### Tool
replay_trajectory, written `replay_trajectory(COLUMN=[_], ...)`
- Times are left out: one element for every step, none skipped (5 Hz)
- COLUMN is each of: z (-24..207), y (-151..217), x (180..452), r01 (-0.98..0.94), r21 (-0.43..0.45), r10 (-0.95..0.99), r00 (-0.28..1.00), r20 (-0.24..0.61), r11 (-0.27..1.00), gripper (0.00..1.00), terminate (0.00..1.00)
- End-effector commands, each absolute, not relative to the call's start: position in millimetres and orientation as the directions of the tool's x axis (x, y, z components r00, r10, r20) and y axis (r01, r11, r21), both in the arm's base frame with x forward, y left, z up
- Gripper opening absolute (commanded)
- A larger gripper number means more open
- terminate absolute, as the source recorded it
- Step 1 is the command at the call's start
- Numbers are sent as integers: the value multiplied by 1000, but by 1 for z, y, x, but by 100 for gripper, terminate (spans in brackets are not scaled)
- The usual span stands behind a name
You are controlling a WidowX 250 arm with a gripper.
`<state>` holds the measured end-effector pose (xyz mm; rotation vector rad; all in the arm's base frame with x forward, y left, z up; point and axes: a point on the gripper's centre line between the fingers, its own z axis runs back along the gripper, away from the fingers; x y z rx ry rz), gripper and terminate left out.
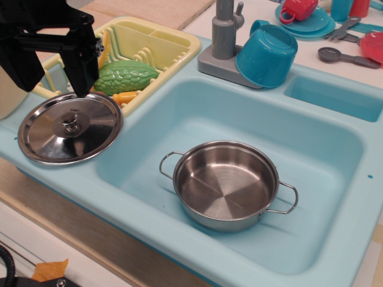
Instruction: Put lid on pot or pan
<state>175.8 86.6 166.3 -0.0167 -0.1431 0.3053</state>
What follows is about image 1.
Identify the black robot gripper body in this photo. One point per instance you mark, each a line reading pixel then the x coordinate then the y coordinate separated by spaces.
pixel 30 26

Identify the teal toy cup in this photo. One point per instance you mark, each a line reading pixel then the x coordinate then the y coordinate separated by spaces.
pixel 340 9

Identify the teal upside-down toy pot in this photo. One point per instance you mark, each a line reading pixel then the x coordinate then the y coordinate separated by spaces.
pixel 266 58

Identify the round steel pot lid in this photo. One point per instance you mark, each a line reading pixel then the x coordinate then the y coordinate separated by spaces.
pixel 68 129

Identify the cream plastic jug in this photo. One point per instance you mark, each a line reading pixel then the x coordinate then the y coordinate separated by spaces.
pixel 11 96

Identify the green toy bitter gourd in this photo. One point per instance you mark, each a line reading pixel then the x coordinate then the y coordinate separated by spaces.
pixel 123 76

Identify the grey toy fork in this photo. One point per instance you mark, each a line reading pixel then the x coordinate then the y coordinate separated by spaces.
pixel 341 32

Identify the black metal base plate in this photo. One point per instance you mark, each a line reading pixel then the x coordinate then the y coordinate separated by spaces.
pixel 28 282

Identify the teal toy plate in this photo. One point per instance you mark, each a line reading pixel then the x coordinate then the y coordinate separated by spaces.
pixel 318 24

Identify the grey toy spoon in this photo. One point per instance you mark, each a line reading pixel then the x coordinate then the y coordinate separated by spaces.
pixel 329 54

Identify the red toy cup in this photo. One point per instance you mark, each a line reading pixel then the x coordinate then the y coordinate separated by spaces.
pixel 299 10

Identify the red toy tumbler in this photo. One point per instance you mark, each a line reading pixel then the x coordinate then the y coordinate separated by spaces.
pixel 360 8

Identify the grey toy faucet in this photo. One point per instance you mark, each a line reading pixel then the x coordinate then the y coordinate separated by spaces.
pixel 218 60

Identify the steel pot with handles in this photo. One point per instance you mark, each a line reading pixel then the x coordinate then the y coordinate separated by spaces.
pixel 227 186

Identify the yellow dish drying rack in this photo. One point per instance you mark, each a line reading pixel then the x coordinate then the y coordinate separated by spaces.
pixel 143 56

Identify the orange tape piece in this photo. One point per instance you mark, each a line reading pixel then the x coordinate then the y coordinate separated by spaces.
pixel 49 270

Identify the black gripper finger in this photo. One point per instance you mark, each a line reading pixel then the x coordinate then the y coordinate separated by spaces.
pixel 81 68
pixel 23 67

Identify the orange toy carrot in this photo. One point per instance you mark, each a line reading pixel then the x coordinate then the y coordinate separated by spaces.
pixel 124 98

